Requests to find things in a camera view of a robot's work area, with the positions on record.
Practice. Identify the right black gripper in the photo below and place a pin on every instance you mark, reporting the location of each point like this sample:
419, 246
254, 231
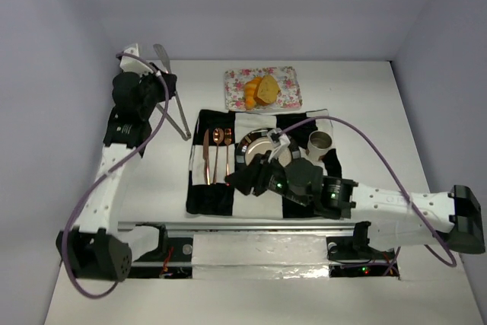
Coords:
259, 176

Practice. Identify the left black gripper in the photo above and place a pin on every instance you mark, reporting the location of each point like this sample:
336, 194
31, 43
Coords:
162, 81

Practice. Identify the sliced bread loaf piece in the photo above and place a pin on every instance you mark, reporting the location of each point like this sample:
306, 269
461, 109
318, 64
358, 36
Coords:
267, 91

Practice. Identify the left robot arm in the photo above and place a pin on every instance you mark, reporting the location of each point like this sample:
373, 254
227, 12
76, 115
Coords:
95, 247

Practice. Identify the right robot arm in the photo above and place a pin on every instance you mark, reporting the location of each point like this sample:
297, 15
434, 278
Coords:
383, 219

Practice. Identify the beige plate with dark rim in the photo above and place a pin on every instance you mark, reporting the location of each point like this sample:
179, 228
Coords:
258, 142

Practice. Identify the copper fork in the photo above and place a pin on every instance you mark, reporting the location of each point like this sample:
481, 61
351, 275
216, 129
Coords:
227, 141

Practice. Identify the copper spoon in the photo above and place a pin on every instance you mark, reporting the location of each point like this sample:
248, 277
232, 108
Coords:
218, 136

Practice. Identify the black white checkered placemat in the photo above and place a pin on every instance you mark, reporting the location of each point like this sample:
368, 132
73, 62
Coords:
223, 200

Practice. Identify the copper knife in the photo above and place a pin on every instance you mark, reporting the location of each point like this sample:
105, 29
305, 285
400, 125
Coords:
205, 155

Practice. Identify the metal cup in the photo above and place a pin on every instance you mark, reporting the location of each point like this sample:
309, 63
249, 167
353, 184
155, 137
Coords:
319, 144

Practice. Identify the floral rectangular tray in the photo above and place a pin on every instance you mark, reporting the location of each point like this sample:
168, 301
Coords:
288, 99

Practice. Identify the orange striped croissant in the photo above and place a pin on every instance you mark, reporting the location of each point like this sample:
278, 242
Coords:
249, 91

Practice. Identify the silver foil covered panel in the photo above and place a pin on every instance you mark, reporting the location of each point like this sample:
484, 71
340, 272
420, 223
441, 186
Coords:
259, 256

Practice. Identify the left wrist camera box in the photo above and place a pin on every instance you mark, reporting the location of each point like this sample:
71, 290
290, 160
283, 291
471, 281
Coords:
128, 64

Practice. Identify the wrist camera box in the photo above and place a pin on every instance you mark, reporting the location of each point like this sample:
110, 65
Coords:
280, 142
128, 64

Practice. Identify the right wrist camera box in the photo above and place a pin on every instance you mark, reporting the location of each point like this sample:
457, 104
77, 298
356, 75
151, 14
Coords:
280, 142

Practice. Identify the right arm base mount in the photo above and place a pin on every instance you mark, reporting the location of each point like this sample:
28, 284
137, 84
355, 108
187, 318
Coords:
352, 256

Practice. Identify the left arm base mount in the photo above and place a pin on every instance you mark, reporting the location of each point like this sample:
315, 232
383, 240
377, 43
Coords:
172, 259

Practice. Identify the aluminium rail frame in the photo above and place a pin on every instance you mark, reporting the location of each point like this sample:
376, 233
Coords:
364, 94

